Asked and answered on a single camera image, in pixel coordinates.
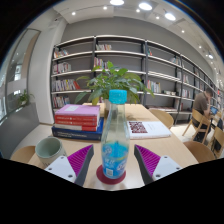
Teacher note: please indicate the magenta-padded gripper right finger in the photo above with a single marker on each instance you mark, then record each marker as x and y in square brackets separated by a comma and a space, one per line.
[166, 166]

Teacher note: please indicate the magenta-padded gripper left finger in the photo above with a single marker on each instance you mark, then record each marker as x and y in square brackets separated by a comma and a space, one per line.
[60, 166]

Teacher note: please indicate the clear bottle with blue cap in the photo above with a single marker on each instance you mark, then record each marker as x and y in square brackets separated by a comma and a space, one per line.
[115, 140]

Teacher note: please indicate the green patterned cup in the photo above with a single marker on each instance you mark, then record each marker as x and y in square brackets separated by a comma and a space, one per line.
[50, 150]

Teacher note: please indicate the thick blue book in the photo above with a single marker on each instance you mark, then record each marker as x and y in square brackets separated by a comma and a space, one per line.
[76, 135]

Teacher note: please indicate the round-backed wooden chair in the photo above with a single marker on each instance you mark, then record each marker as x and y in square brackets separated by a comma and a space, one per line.
[163, 118]
[200, 151]
[21, 155]

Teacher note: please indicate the white booklet with dark print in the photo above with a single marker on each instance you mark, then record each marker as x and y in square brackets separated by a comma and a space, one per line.
[153, 130]

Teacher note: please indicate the red and white book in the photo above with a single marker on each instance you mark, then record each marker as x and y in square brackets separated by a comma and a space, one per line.
[75, 127]

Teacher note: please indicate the round red coaster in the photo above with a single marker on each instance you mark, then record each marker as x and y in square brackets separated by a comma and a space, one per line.
[101, 178]

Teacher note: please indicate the slatted wooden chair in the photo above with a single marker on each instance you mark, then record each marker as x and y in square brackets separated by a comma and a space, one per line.
[218, 140]
[196, 118]

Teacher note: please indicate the pink book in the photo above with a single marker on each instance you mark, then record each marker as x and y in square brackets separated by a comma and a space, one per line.
[78, 110]

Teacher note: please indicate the person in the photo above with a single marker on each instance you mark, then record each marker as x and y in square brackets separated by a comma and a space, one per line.
[201, 103]

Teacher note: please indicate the small green window plant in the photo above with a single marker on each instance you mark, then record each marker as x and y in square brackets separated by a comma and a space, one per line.
[24, 98]

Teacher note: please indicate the green potted plant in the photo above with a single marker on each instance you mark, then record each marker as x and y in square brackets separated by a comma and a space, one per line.
[113, 81]

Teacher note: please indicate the grey shelf unit with books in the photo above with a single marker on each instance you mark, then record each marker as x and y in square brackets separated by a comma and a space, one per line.
[76, 63]

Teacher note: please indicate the ceiling lights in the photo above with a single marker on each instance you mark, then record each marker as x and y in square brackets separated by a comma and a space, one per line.
[145, 6]

